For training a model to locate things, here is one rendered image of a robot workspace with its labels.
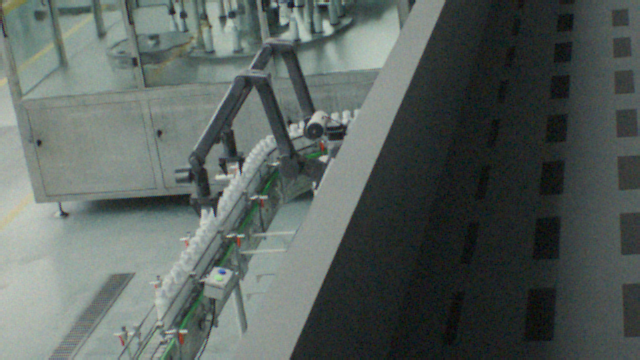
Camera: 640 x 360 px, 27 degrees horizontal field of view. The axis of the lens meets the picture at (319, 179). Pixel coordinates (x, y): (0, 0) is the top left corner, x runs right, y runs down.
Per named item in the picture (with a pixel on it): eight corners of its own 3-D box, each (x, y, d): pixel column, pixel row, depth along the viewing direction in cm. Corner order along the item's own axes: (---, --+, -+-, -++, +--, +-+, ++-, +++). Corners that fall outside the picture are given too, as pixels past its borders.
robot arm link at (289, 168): (264, 68, 509) (269, 61, 518) (230, 78, 512) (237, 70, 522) (302, 176, 521) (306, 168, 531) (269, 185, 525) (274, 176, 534)
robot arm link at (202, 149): (249, 83, 512) (255, 75, 522) (235, 74, 511) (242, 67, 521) (196, 172, 528) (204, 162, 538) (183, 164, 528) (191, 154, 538)
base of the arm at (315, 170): (332, 157, 526) (321, 183, 531) (313, 148, 527) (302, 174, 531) (328, 165, 518) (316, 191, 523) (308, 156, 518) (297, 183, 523)
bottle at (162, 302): (159, 331, 530) (151, 293, 525) (162, 324, 536) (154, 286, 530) (173, 330, 529) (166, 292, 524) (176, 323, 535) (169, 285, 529)
